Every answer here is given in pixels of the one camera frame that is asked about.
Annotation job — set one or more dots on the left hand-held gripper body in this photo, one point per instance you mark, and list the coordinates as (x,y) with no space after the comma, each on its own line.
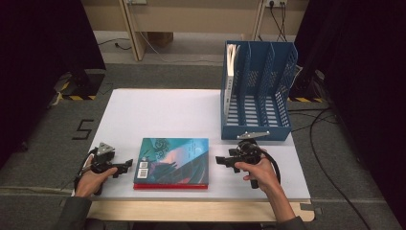
(103,159)

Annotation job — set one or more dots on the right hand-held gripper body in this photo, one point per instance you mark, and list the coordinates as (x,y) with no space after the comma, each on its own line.
(247,153)

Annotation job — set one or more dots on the blue plastic file rack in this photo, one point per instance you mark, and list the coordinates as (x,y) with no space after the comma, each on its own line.
(255,132)

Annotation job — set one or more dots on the teal picture book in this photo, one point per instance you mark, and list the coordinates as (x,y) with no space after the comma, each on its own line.
(178,159)

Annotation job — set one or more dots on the red book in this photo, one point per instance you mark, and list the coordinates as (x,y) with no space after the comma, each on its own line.
(169,187)

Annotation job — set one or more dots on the white book with picture grid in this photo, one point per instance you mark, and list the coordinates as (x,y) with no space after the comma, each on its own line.
(230,83)

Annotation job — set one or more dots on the person's right hand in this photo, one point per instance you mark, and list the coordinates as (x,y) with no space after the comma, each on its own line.
(261,175)

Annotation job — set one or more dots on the person's left hand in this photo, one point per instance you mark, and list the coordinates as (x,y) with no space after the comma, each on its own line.
(89,182)

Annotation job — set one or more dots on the stand base with striped tape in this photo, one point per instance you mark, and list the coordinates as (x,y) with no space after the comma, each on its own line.
(303,92)
(86,86)

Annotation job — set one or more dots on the black curtain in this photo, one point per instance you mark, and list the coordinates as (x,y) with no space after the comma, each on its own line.
(367,80)
(38,64)

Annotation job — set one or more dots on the cardboard box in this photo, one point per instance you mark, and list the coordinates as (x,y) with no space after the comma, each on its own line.
(161,38)

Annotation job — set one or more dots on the light wooden desk frame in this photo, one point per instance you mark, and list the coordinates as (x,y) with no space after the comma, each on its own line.
(191,19)

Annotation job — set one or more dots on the white wall socket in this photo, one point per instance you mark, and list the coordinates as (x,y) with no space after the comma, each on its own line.
(276,3)

